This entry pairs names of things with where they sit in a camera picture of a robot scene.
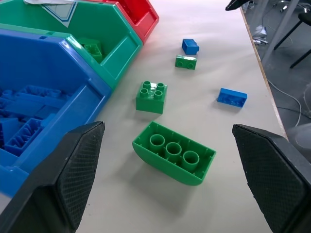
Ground black chair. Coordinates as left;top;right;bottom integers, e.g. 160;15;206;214
274;0;311;69

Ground blue rectangular brick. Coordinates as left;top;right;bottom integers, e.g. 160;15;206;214
217;87;248;109

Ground green plastic storage bin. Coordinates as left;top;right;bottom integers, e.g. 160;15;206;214
0;0;144;90

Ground grey metal table leg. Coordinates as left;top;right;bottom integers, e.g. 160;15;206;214
261;0;300;64

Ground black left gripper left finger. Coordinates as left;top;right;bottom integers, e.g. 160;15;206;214
0;121;105;233

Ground red plastic storage bin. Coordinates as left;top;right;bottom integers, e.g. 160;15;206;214
102;0;160;45

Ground blue bricks pile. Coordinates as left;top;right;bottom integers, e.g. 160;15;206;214
0;85;73;156

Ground small blue square brick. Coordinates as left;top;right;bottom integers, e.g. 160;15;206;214
182;38;200;56

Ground black pointed object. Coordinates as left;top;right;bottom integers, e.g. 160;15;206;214
225;0;249;12

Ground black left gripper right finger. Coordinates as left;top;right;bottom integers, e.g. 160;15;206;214
232;124;311;233

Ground green brick in bin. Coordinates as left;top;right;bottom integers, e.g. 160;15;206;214
77;37;105;64

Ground green curved building brick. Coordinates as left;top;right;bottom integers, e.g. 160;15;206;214
132;120;217;187

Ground green square four-stud brick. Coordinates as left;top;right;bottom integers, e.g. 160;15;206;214
135;81;169;115

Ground white cable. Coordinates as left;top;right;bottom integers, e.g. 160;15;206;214
267;80;311;127

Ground blue plastic storage bin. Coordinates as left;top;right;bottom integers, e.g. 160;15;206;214
0;23;112;199

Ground white blue paper label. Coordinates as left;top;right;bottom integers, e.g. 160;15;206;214
23;0;78;28

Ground small green two-stud brick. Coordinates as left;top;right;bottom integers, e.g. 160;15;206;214
174;54;197;70

